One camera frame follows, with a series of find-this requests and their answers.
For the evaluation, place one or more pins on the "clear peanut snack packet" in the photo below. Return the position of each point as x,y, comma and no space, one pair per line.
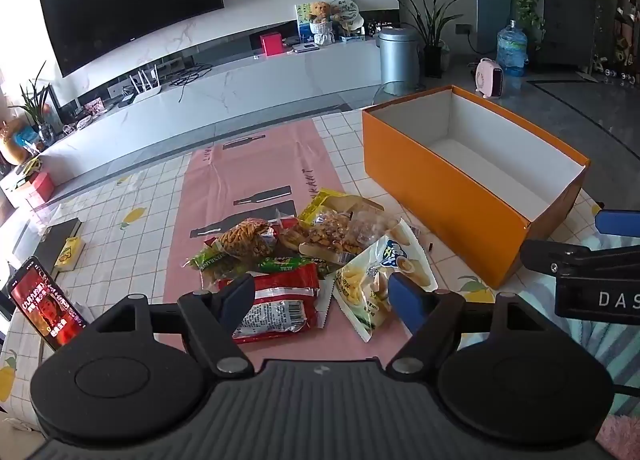
332,235

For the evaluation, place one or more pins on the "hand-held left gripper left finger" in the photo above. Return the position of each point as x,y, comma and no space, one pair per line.
236,301

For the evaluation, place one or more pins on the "dark grey cabinet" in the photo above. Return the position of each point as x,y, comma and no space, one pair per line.
570,25

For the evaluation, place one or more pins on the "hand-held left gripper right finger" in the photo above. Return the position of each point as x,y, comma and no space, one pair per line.
406,301

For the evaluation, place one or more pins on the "blue water bottle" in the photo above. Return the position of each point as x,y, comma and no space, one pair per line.
511,48

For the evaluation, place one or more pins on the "small yellow box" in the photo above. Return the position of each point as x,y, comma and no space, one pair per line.
67,251

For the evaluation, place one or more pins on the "silver trash bin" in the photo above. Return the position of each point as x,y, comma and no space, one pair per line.
397,63

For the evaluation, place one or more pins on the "smartphone with lit screen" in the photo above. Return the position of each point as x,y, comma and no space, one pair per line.
45,305

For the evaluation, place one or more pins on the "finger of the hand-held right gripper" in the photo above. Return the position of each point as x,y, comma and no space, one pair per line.
617,221
550,256

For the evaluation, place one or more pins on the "orange twisted snack packet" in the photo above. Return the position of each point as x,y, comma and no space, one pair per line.
245,235

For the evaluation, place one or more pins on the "brown teddy bear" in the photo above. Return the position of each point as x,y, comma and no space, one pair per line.
320,13

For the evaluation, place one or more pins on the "black notebook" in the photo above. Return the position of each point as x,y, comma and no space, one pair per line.
47,240

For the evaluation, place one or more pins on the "teal striped cloth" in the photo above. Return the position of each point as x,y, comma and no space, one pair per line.
620,355

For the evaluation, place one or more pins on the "red storage box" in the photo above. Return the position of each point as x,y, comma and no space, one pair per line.
40,187

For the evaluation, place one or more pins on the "white flat box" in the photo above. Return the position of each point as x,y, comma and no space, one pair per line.
305,48

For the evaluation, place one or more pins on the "red tissue box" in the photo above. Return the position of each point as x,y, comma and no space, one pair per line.
271,44

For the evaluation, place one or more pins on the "green raisin packet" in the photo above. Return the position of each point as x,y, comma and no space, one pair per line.
287,265
212,262

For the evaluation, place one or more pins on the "plant in black pot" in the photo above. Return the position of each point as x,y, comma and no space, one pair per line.
433,60

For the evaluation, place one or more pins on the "orange cardboard box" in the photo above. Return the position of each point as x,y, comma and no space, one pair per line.
425,180

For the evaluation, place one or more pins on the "yellow snack packet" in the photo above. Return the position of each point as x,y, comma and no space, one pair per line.
320,202

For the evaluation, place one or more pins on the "red snack packet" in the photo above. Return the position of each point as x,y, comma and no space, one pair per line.
280,310

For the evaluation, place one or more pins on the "pink paper bag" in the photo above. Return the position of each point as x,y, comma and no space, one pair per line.
250,165

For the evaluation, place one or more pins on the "green potted plant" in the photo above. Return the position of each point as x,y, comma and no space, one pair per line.
35,110

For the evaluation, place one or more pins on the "white marble tv cabinet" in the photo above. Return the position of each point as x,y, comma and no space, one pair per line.
225,90

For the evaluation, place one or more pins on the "white router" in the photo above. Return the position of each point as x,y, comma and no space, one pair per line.
147,90

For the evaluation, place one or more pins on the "black flat television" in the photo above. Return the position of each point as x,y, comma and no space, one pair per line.
130,0

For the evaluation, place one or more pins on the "white blue chips packet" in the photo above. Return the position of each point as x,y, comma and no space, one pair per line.
360,290

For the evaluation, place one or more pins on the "white paper fan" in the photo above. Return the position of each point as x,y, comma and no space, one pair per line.
346,14

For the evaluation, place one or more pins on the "pink space heater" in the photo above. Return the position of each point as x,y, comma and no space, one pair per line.
487,78

